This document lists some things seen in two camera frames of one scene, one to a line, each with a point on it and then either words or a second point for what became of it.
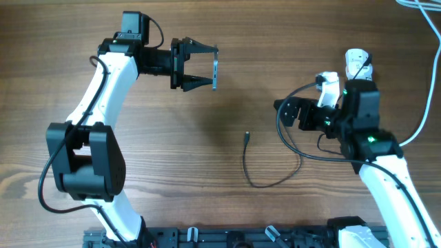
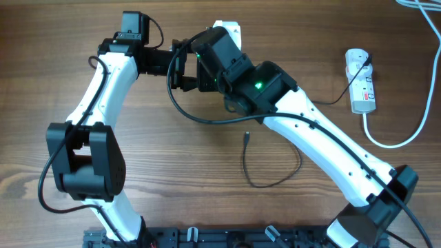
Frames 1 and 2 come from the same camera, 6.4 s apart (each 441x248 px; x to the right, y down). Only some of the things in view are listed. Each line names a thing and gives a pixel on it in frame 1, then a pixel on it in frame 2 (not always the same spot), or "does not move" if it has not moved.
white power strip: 354,58 does not move
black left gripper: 187,47 does not move
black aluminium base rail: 286,237 does not move
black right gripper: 309,106 -> 204,83
